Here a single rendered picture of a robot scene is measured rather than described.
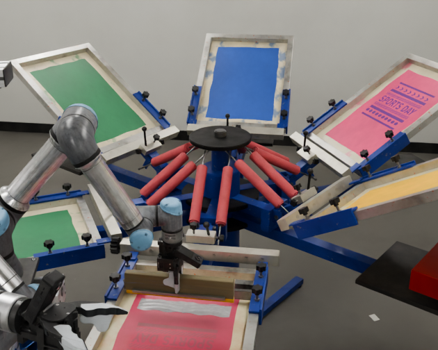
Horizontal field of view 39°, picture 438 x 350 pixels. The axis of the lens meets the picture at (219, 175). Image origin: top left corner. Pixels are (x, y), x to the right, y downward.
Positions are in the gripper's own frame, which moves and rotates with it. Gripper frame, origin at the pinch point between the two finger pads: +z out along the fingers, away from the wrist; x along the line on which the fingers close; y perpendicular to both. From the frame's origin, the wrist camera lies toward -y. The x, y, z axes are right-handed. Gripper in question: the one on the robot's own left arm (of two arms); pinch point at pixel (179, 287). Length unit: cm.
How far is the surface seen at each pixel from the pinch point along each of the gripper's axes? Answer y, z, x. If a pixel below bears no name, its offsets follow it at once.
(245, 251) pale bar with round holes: -20.2, 5.0, -36.8
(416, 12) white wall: -134, -31, -426
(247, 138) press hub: -14, -23, -97
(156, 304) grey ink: 10.9, 13.0, -5.6
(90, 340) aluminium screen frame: 27.3, 10.3, 22.1
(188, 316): -2.6, 13.7, -1.1
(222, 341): -17.5, 13.7, 11.3
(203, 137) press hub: 8, -23, -94
